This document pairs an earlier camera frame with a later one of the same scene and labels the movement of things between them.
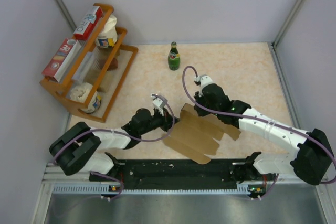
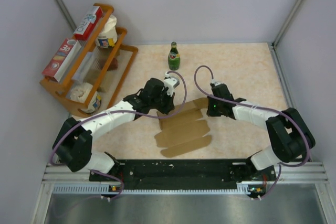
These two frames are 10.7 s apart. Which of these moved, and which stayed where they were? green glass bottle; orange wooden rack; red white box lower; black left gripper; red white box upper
Moved: black left gripper
Stayed: red white box lower; orange wooden rack; red white box upper; green glass bottle
